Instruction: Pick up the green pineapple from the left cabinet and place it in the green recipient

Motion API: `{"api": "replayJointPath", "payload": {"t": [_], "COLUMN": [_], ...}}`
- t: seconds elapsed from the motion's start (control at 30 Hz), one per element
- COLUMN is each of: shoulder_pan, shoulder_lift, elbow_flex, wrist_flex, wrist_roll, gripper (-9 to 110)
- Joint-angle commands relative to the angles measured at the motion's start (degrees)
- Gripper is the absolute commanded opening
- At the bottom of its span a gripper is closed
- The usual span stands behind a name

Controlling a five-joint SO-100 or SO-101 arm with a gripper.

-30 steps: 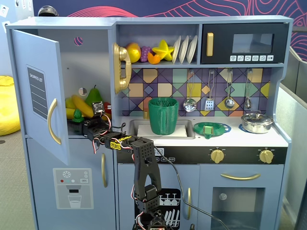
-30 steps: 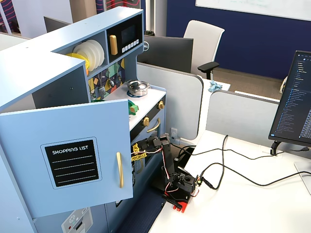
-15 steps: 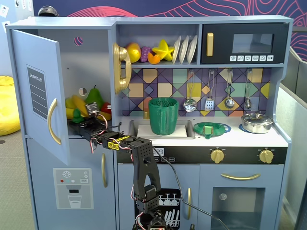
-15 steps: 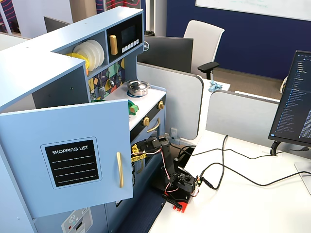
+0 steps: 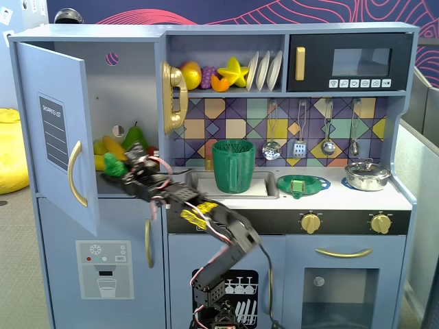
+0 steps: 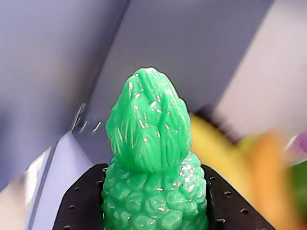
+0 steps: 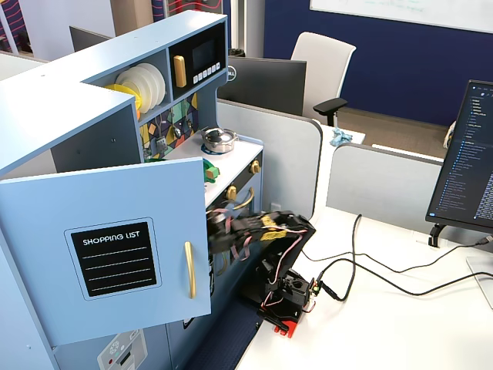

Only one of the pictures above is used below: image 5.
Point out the steel toy pot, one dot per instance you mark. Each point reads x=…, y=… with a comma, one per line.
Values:
x=367, y=180

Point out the black toy microwave door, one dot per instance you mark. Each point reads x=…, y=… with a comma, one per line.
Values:
x=350, y=61

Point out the steel pot lid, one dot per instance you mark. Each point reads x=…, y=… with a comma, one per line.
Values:
x=367, y=167

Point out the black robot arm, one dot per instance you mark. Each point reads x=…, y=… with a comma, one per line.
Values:
x=236, y=233

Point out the steel ladle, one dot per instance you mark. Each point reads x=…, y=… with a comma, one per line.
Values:
x=328, y=147

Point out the steel slotted spatula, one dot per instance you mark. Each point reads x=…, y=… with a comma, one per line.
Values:
x=299, y=149

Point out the purple toy grapes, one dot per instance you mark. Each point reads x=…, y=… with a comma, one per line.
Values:
x=208, y=77

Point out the grey office partition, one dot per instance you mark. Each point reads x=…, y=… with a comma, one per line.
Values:
x=420, y=137

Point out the steel slotted skimmer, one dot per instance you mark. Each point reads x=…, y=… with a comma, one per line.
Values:
x=272, y=150

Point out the blue toy kitchen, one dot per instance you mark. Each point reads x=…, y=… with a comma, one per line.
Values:
x=336, y=205

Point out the white wall socket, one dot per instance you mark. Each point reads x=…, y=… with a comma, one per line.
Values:
x=5, y=15

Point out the small green block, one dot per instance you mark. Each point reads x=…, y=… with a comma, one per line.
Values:
x=297, y=186

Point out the yellow red toy apple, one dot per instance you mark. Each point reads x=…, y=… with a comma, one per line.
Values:
x=192, y=74

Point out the green toy pear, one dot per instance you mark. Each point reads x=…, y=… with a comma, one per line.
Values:
x=135, y=137

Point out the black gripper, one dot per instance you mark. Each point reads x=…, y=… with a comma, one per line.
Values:
x=134, y=168

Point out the steel spoon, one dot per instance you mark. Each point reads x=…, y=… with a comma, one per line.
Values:
x=355, y=147

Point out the yellow toy starfruit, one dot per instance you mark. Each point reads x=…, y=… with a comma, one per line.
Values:
x=234, y=72

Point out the green toy pineapple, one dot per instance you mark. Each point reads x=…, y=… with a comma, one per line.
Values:
x=115, y=165

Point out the yellow bean bag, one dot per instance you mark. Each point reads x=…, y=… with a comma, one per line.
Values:
x=12, y=150

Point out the gold toy telephone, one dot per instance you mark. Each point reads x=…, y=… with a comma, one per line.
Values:
x=175, y=99

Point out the black helmet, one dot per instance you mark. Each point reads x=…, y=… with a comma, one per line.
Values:
x=68, y=16

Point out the green printed cup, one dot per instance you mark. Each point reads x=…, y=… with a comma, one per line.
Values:
x=234, y=168

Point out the green printed plate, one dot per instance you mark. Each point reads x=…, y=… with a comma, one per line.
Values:
x=308, y=181

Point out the orange toy slice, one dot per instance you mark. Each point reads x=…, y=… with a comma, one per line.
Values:
x=219, y=84

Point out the gold toy faucet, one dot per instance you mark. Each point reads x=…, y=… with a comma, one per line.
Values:
x=209, y=164

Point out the white toy plate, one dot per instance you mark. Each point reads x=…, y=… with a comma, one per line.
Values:
x=253, y=71
x=263, y=70
x=275, y=70

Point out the blue cabinet door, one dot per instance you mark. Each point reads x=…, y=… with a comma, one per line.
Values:
x=55, y=137

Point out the gold stove knob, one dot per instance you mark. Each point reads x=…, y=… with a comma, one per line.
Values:
x=380, y=223
x=310, y=223

